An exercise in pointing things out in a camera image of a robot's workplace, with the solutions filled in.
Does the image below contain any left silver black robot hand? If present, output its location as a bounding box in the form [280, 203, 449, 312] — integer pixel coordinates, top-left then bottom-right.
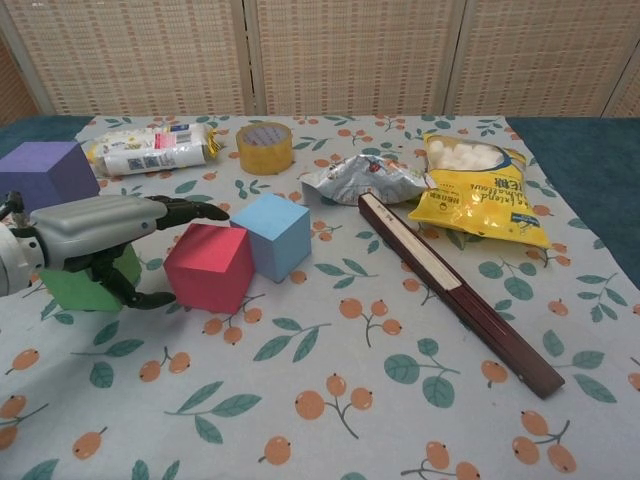
[29, 194, 232, 310]

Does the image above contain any green foam cube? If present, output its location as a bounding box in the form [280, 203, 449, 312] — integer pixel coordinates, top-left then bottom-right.
[38, 242, 144, 314]

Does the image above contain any red foam cube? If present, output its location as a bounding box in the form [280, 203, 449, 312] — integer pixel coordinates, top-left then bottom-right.
[163, 222, 256, 316]

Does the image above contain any light blue foam cube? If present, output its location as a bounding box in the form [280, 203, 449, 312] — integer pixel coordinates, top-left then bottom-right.
[229, 192, 312, 283]

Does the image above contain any purple foam cube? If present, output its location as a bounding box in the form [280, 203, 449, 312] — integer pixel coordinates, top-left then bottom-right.
[0, 140, 102, 216]

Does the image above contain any white plastic snack package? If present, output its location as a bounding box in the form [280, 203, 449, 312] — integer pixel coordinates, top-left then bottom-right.
[84, 124, 223, 177]

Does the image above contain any yellow packing tape roll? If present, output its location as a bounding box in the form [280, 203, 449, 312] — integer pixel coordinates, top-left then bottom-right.
[236, 123, 296, 176]

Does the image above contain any floral orange fruit tablecloth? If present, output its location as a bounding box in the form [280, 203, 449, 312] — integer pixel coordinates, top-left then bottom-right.
[0, 113, 640, 480]

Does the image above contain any crumpled silver snack bag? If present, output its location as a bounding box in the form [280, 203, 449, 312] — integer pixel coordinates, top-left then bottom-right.
[299, 153, 430, 207]

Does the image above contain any woven bamboo folding screen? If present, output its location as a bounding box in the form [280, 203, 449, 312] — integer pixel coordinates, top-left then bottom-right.
[0, 0, 640, 120]

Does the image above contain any dark brown folded fan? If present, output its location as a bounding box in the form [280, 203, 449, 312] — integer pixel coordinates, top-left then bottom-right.
[357, 193, 567, 400]

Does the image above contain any yellow marshmallow bag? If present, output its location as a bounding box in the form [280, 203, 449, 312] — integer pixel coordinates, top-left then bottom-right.
[407, 131, 553, 250]

